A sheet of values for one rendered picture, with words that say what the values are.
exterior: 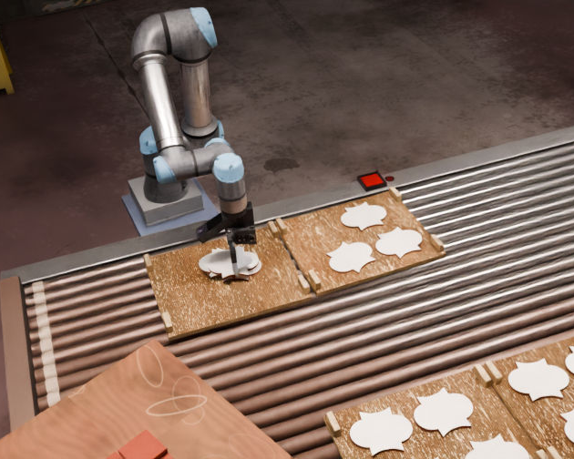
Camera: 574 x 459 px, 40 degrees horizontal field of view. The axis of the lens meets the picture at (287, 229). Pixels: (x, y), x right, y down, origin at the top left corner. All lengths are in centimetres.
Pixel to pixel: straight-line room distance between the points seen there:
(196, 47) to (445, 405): 118
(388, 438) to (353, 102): 335
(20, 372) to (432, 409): 104
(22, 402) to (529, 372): 125
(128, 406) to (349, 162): 278
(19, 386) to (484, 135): 325
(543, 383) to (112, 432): 102
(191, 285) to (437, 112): 288
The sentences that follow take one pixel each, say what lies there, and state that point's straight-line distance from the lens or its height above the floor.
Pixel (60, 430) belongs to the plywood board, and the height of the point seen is 104.
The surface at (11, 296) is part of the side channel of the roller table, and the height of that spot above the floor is 95.
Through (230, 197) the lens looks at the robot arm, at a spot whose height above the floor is 123.
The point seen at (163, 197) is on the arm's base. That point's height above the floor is 96.
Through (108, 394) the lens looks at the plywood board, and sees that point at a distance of 189.
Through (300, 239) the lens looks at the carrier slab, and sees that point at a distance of 238.
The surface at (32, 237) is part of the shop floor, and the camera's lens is 420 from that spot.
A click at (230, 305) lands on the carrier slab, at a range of 218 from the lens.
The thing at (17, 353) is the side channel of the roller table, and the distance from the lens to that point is 219.
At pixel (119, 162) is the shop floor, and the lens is 461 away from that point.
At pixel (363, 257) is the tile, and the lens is 229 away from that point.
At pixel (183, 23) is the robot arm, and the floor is 155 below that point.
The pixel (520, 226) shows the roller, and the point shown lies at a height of 92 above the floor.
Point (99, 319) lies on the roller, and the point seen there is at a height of 92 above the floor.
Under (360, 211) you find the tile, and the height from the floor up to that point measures 94.
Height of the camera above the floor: 244
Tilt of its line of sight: 38 degrees down
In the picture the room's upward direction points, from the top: 4 degrees counter-clockwise
